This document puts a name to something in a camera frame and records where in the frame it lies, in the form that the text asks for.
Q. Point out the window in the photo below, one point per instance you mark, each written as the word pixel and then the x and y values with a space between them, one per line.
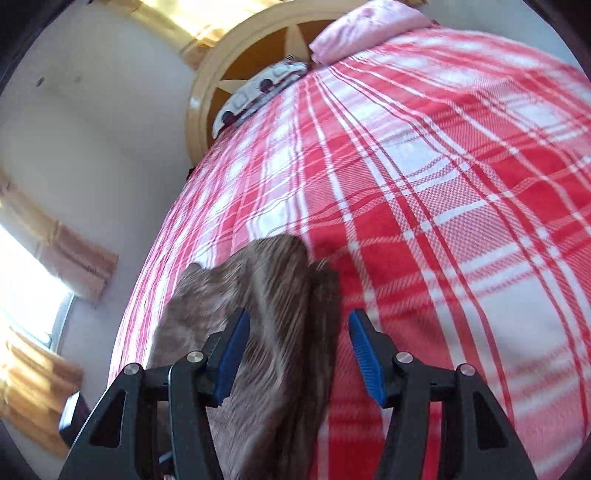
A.
pixel 27 286

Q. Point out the cream star headboard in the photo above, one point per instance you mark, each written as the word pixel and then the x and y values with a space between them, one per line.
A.
pixel 203 92

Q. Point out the pink pillow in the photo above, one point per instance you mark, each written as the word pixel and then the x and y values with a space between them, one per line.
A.
pixel 364 27

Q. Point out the sunlit gold curtain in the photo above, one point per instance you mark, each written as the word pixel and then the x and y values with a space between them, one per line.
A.
pixel 203 23

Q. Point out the gold patterned curtain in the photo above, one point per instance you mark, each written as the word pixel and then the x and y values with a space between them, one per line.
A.
pixel 69 258
pixel 32 383

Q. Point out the red plaid bed blanket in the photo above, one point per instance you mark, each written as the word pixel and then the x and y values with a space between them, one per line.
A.
pixel 438 207

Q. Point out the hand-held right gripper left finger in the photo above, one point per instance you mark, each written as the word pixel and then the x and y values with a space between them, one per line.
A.
pixel 233 355

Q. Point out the white printed pillow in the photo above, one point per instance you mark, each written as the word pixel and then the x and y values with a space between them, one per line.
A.
pixel 258 87

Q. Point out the brown knitted sweater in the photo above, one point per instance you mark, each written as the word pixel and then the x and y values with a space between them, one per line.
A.
pixel 277 323

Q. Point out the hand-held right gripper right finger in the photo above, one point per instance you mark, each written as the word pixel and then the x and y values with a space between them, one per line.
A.
pixel 364 355

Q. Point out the dark box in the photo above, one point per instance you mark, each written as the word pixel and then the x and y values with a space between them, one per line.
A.
pixel 71 415

